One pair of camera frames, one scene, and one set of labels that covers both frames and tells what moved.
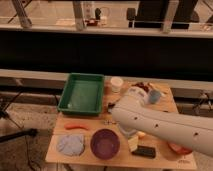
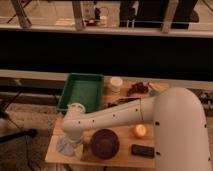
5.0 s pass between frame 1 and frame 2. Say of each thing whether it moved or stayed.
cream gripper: moved
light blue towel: stayed
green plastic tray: stayed
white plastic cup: stayed
